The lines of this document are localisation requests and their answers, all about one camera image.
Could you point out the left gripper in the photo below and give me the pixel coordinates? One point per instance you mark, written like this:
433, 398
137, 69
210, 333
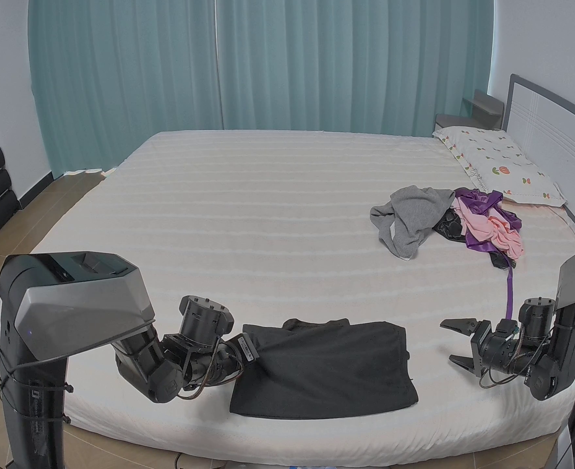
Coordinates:
229, 364

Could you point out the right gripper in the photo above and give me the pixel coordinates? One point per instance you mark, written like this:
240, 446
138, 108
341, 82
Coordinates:
497, 354

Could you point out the black garment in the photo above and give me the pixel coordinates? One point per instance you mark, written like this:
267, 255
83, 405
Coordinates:
331, 364

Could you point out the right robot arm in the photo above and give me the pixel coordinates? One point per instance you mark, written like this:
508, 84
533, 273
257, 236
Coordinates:
568, 350

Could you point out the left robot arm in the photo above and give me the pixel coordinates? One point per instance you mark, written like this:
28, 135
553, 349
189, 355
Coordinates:
77, 310

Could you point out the pile of clothes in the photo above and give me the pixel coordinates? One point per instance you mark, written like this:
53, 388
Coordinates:
483, 223

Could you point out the bed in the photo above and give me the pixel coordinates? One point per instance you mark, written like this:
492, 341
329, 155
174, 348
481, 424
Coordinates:
243, 223

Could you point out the grey garment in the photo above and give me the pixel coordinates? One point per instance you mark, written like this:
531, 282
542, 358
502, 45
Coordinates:
414, 213

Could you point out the white printed pillow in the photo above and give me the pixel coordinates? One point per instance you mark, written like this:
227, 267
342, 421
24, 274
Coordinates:
502, 164

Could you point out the grey bedside table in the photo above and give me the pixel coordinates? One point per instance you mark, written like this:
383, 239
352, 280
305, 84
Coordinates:
483, 105

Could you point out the blue-green curtain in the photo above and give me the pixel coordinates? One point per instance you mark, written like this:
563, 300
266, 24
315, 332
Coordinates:
356, 47
121, 66

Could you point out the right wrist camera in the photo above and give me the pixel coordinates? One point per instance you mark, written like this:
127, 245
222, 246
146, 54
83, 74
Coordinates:
506, 329

